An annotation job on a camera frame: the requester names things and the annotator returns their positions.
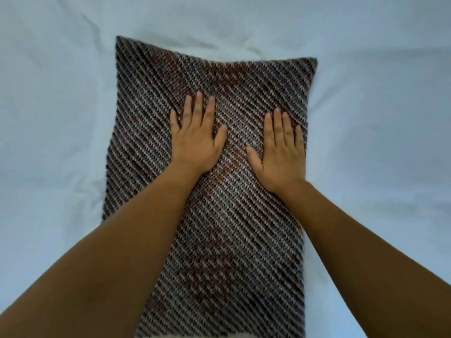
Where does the person's right hand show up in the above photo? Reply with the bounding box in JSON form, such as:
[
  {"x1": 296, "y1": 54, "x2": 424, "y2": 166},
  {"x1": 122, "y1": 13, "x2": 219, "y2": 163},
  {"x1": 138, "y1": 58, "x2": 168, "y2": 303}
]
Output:
[{"x1": 245, "y1": 108, "x2": 307, "y2": 196}]

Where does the person's left hand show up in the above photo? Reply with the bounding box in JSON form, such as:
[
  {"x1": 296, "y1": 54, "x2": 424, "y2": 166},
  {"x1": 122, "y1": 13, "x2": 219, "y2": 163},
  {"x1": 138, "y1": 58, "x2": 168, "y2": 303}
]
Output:
[{"x1": 169, "y1": 91, "x2": 228, "y2": 177}]

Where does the striped knit cloth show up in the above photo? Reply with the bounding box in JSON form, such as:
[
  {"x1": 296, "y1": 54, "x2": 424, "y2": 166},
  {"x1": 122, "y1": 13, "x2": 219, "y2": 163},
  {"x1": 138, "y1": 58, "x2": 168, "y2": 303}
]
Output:
[{"x1": 102, "y1": 36, "x2": 318, "y2": 338}]

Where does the person's left forearm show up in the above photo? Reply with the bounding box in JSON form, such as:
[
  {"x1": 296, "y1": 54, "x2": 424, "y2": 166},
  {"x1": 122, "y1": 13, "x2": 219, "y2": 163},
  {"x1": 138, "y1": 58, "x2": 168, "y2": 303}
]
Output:
[{"x1": 0, "y1": 162, "x2": 203, "y2": 338}]

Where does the person's right forearm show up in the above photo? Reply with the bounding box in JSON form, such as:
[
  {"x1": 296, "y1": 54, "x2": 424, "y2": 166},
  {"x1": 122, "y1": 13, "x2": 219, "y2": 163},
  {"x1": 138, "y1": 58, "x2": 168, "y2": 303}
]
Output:
[{"x1": 278, "y1": 179, "x2": 451, "y2": 338}]

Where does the white bed sheet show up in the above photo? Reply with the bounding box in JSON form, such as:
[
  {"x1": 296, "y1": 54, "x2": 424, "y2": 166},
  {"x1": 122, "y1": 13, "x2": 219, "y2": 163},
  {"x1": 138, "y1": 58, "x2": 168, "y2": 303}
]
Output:
[{"x1": 0, "y1": 0, "x2": 451, "y2": 338}]

